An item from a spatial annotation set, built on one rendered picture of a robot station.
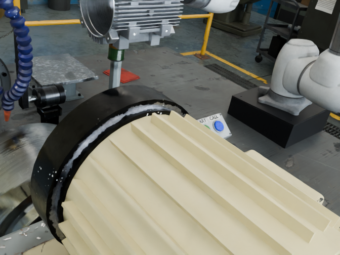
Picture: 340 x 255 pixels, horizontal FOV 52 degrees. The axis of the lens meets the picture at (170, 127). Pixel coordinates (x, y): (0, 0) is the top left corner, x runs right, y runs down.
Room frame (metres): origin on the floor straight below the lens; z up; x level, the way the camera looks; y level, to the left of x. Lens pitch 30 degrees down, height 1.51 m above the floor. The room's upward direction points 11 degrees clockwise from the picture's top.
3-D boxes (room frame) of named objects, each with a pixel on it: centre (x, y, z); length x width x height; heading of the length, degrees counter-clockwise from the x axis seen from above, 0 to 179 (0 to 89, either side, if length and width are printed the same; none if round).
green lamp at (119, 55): (1.25, 0.25, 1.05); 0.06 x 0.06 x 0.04
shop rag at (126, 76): (1.63, 0.29, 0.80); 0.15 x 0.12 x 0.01; 57
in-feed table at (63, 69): (1.32, 0.51, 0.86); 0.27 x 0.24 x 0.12; 46
